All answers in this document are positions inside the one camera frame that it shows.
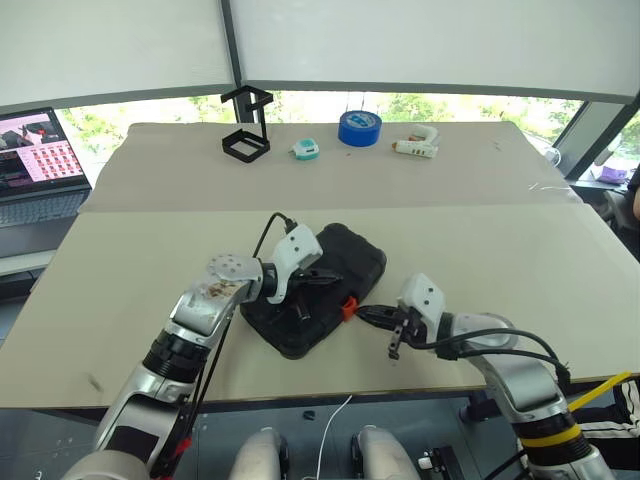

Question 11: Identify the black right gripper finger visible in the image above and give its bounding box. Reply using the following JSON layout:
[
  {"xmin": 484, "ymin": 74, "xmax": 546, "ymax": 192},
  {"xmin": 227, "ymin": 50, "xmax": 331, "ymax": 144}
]
[
  {"xmin": 387, "ymin": 319, "xmax": 404, "ymax": 361},
  {"xmin": 357, "ymin": 305, "xmax": 402, "ymax": 329}
]

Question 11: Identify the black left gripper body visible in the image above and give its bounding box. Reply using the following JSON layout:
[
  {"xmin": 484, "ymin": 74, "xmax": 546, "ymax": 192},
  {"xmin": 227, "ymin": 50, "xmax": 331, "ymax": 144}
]
[{"xmin": 288, "ymin": 269, "xmax": 314, "ymax": 301}]

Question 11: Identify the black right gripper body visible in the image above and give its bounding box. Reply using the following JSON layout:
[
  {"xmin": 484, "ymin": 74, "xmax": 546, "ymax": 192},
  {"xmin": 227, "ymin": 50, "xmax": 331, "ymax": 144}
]
[{"xmin": 398, "ymin": 307, "xmax": 429, "ymax": 347}]

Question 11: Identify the black plastic tool case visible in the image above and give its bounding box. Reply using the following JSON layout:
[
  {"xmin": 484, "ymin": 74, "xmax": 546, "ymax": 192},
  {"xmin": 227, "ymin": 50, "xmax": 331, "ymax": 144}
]
[{"xmin": 239, "ymin": 223, "xmax": 388, "ymax": 360}]

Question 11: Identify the black table base foot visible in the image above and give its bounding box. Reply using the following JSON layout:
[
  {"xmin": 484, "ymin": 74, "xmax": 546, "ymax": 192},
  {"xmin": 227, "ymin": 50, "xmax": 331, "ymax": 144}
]
[{"xmin": 459, "ymin": 392, "xmax": 501, "ymax": 424}]

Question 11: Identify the silver rounded robot leg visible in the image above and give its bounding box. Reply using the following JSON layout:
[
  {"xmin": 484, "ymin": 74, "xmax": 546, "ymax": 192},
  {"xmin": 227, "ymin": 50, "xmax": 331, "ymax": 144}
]
[
  {"xmin": 349, "ymin": 424, "xmax": 421, "ymax": 480},
  {"xmin": 232, "ymin": 427, "xmax": 291, "ymax": 480}
]

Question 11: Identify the black floor device white knob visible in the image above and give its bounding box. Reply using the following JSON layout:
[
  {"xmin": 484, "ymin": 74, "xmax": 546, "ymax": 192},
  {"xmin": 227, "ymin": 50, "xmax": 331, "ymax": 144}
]
[{"xmin": 419, "ymin": 444, "xmax": 469, "ymax": 480}]

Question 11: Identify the small teal white tape measure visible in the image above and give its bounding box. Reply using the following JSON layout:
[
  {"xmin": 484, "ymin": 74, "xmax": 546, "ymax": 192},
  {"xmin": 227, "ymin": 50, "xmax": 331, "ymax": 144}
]
[{"xmin": 288, "ymin": 138, "xmax": 321, "ymax": 161}]

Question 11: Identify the blue tape roll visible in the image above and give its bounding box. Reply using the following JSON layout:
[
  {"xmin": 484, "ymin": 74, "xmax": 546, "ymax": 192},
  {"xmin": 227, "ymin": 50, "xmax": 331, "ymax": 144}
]
[{"xmin": 337, "ymin": 109, "xmax": 384, "ymax": 148}]

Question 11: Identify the white glue gun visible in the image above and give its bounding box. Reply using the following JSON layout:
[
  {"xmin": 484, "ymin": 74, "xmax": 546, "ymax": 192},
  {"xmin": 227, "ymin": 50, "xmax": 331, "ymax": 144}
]
[{"xmin": 392, "ymin": 124, "xmax": 441, "ymax": 161}]

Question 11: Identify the black white striped trouser leg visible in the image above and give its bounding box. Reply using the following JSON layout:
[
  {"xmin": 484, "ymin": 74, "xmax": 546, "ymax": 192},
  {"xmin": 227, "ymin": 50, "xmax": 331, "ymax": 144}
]
[{"xmin": 574, "ymin": 379, "xmax": 640, "ymax": 471}]

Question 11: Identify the purple object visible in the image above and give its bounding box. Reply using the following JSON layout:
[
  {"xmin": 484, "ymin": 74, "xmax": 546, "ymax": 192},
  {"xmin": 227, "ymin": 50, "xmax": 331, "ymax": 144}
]
[{"xmin": 597, "ymin": 164, "xmax": 629, "ymax": 184}]

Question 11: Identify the bystander in dark clothes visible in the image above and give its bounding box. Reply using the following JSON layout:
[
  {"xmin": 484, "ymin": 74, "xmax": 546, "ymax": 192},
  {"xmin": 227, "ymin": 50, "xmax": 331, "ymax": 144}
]
[{"xmin": 627, "ymin": 167, "xmax": 640, "ymax": 221}]

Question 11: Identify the open laptop computer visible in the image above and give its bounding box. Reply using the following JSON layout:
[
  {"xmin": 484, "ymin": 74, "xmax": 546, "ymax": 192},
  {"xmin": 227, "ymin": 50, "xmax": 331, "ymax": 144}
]
[{"xmin": 0, "ymin": 107, "xmax": 94, "ymax": 259}]

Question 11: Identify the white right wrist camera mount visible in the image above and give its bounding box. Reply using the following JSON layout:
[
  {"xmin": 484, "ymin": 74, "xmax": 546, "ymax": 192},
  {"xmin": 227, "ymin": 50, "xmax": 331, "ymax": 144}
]
[{"xmin": 397, "ymin": 273, "xmax": 446, "ymax": 326}]

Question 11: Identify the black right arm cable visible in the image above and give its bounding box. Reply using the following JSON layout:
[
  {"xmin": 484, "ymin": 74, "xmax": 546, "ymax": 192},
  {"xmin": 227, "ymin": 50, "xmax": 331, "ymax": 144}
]
[{"xmin": 422, "ymin": 327, "xmax": 574, "ymax": 389}]

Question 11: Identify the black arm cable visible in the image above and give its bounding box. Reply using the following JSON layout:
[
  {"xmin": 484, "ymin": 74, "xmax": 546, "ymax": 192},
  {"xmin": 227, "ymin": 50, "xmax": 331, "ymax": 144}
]
[
  {"xmin": 422, "ymin": 327, "xmax": 574, "ymax": 389},
  {"xmin": 149, "ymin": 212, "xmax": 299, "ymax": 480}
]

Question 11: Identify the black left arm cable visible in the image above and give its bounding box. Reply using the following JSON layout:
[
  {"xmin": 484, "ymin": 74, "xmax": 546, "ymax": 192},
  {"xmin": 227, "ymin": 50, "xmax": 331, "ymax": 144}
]
[{"xmin": 149, "ymin": 212, "xmax": 299, "ymax": 480}]

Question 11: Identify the thin white floor cable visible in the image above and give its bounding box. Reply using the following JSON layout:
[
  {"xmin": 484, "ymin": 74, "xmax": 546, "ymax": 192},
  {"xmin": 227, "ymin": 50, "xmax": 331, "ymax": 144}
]
[{"xmin": 315, "ymin": 394, "xmax": 354, "ymax": 480}]

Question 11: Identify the black wire frame stand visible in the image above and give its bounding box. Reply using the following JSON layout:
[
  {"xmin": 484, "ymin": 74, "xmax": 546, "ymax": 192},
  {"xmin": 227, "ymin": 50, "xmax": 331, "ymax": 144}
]
[{"xmin": 220, "ymin": 85, "xmax": 275, "ymax": 166}]

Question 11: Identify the yellow strap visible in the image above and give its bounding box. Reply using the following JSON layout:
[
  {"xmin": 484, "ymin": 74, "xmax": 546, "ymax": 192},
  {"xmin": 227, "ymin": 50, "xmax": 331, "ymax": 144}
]
[{"xmin": 569, "ymin": 370, "xmax": 632, "ymax": 414}]

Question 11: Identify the dark slanted window frame post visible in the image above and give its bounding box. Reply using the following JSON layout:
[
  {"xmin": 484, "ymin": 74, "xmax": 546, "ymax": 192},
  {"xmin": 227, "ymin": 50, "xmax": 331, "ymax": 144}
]
[{"xmin": 552, "ymin": 99, "xmax": 640, "ymax": 179}]

